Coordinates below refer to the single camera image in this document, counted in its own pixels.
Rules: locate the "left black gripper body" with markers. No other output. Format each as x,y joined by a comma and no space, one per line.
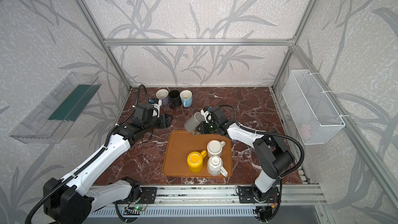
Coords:
161,121

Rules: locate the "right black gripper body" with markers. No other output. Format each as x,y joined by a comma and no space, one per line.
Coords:
206,127

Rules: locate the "grey mug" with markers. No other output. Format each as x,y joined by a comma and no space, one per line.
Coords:
194,122

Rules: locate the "purple mug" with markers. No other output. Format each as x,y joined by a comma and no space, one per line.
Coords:
163,95

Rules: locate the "black mug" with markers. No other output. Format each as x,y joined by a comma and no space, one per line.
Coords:
175,100

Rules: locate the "yellow mug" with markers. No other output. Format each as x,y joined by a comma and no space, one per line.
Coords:
195,160

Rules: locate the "light blue mug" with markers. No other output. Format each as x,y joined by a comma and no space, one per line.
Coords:
186,97

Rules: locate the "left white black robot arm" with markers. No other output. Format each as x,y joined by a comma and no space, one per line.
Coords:
70,200

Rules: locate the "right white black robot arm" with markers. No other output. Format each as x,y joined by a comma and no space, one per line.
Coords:
279,155

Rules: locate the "cream round mug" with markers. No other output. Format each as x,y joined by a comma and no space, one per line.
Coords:
215,148

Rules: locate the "white faceted mug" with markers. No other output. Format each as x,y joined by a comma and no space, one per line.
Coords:
215,166

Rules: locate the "brown rectangular tray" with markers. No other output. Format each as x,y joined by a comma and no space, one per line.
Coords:
182,143

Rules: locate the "green circuit board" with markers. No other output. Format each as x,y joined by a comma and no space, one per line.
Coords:
135,209

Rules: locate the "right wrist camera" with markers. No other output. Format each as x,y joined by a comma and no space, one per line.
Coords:
205,112

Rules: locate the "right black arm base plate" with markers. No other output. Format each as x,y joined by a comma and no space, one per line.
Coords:
251,194

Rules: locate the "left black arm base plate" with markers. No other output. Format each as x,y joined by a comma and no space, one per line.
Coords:
144,195

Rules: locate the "white wire mesh basket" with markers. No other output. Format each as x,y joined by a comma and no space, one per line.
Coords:
314,115

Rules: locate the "clear plastic wall bin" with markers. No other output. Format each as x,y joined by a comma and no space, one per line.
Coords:
49,122

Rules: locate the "aluminium front rail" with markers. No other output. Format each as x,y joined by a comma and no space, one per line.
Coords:
229,195

